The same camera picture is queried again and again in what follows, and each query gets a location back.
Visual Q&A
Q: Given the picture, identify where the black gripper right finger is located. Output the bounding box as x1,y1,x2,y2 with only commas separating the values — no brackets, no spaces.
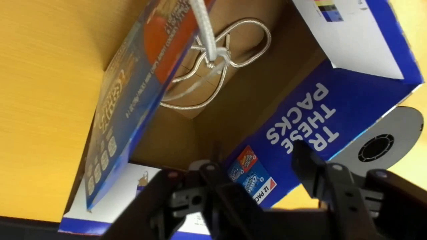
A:
291,140,427,240

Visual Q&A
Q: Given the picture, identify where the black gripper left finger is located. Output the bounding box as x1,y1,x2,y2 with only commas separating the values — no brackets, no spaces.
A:
101,160,285,240

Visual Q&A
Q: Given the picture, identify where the white braided rope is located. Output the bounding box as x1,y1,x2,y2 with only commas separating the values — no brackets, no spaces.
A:
159,0,273,112

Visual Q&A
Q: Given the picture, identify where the blue printed cardboard box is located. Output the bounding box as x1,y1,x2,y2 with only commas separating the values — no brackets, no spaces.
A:
57,0,424,238

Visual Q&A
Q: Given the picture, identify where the plastic filament spool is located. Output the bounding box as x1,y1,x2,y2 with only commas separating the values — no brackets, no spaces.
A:
331,106,425,178

